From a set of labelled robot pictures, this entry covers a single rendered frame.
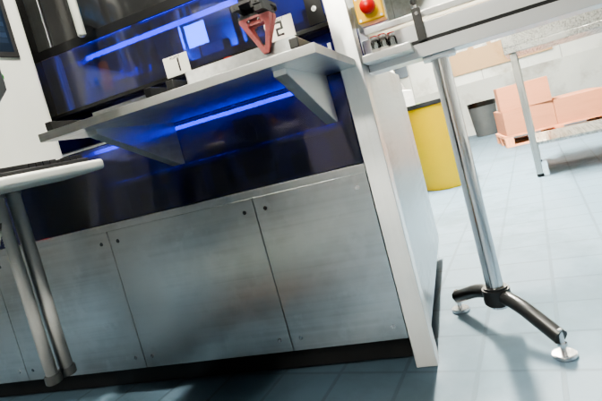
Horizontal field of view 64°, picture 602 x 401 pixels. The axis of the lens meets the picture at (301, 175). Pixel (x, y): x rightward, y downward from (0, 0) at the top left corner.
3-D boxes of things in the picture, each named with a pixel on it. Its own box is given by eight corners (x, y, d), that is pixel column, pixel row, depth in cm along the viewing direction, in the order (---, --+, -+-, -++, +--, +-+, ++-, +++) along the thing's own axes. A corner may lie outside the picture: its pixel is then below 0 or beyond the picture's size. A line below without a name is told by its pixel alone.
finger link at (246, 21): (289, 50, 101) (277, 6, 100) (279, 46, 94) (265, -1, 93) (261, 60, 103) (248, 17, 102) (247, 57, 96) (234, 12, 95)
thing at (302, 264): (103, 311, 295) (61, 174, 288) (443, 255, 228) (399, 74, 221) (-62, 412, 200) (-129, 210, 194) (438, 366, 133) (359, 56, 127)
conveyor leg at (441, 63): (483, 302, 148) (424, 60, 143) (513, 298, 145) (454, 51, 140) (485, 314, 140) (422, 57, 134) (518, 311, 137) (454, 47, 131)
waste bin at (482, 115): (503, 130, 790) (495, 98, 786) (502, 132, 752) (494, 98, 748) (475, 136, 810) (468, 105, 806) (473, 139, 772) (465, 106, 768)
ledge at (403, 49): (371, 67, 140) (369, 60, 140) (416, 53, 136) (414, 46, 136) (363, 63, 127) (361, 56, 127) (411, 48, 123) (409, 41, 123)
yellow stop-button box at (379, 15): (363, 29, 132) (356, 3, 132) (389, 20, 130) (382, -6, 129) (358, 24, 125) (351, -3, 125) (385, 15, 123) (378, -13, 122)
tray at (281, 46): (249, 90, 137) (245, 79, 137) (335, 63, 129) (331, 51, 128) (188, 88, 105) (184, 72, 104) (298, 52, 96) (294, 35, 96)
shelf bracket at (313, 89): (328, 123, 132) (315, 78, 132) (338, 121, 132) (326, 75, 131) (288, 132, 100) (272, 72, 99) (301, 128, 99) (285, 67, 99)
